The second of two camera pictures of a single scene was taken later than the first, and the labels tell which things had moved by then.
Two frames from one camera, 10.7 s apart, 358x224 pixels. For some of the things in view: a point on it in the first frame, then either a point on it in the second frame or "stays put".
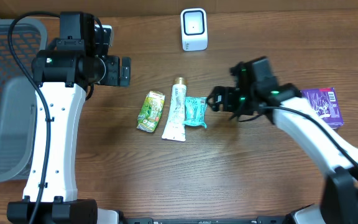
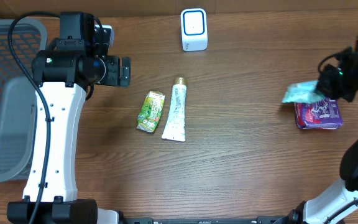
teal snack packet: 195,110 to 304,93
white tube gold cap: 174,130 stays put
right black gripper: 221,97 to 321,86
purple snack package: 324,102 stays put
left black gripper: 125,71 stays put
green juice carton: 151,111 stays put
